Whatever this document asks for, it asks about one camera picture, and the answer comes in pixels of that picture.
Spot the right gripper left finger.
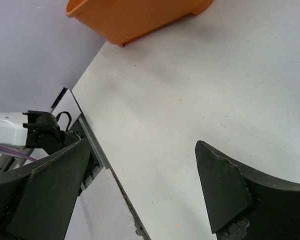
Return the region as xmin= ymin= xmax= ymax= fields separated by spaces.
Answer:
xmin=0 ymin=139 xmax=87 ymax=240

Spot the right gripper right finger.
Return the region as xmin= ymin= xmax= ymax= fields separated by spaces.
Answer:
xmin=195 ymin=140 xmax=300 ymax=240

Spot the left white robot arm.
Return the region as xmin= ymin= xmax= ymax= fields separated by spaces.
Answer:
xmin=0 ymin=110 xmax=81 ymax=161

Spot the orange plastic bin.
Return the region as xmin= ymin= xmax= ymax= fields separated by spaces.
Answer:
xmin=65 ymin=0 xmax=213 ymax=47

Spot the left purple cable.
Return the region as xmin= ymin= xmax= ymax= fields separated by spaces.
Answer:
xmin=0 ymin=142 xmax=38 ymax=162

